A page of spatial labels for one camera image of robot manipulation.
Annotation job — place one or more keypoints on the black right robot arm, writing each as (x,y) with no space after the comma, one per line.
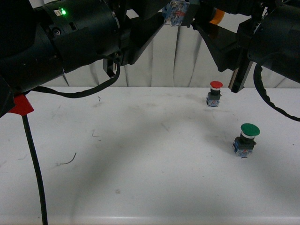
(270,37)

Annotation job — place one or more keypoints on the red tape marker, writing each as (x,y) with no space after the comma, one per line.
(22,106)

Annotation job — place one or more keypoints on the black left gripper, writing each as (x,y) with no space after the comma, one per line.
(87,30)

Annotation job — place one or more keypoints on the green push button switch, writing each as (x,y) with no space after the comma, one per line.
(244,144)

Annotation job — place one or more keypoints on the white curtain backdrop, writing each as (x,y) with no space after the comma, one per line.
(176,57)

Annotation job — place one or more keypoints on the yellow push button switch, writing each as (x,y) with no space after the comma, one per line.
(184,12)

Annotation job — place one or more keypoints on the red push button switch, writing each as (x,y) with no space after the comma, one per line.
(213,97)

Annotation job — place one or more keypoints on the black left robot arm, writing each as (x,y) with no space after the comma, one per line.
(40,44)

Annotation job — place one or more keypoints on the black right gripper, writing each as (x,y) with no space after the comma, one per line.
(226,51)

